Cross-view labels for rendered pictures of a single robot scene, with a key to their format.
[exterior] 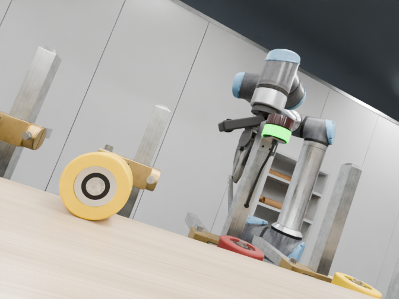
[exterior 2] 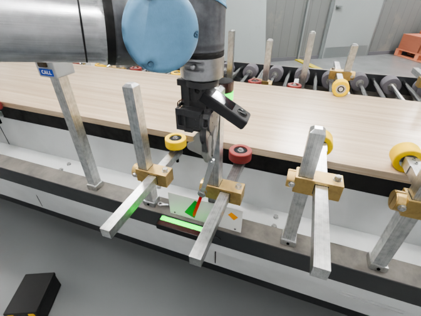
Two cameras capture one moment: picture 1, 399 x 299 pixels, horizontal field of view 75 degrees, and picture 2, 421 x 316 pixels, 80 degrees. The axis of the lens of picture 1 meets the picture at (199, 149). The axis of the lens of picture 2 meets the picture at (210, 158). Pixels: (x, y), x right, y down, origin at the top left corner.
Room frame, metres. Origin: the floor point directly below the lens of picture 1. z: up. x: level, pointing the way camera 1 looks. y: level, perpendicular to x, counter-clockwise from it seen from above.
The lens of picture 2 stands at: (1.14, 0.16, 1.37)
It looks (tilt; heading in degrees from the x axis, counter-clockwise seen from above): 34 degrees down; 211
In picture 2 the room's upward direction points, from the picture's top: straight up
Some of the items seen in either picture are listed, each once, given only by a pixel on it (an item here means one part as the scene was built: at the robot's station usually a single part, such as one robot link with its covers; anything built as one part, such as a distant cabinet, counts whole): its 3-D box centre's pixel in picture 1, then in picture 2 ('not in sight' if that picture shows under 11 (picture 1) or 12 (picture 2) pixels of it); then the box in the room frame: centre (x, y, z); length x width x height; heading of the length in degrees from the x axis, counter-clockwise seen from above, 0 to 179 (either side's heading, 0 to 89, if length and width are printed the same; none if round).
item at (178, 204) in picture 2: not in sight; (203, 212); (0.65, -0.16, 0.75); 0.26 x 0.01 x 0.10; 101
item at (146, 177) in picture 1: (127, 170); (312, 182); (0.57, 0.13, 0.94); 0.13 x 0.06 x 0.05; 101
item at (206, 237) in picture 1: (216, 248); (222, 189); (0.61, -0.12, 0.84); 0.13 x 0.06 x 0.05; 101
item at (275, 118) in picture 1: (279, 123); (222, 84); (0.57, -0.15, 1.16); 0.06 x 0.06 x 0.02
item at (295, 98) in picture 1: (284, 90); not in sight; (0.80, -0.19, 1.33); 0.12 x 0.12 x 0.09; 55
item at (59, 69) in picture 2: not in sight; (54, 63); (0.71, -0.64, 1.18); 0.07 x 0.07 x 0.08; 11
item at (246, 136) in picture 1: (260, 132); (198, 104); (0.70, -0.14, 1.15); 0.09 x 0.08 x 0.12; 101
